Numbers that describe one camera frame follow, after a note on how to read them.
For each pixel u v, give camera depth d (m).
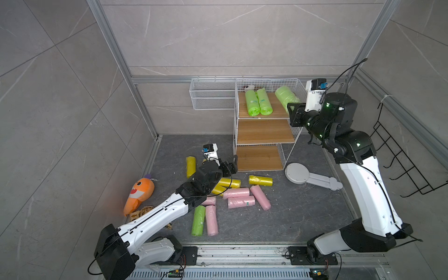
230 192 0.88
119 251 0.38
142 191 0.84
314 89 0.47
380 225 0.37
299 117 0.52
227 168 0.64
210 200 0.86
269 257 0.74
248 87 0.90
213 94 0.98
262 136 0.88
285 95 0.60
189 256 0.73
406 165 0.65
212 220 0.81
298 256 0.73
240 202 0.85
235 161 0.70
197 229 0.78
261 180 0.93
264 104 0.71
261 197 0.88
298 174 0.96
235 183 0.92
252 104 0.70
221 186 0.92
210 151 0.63
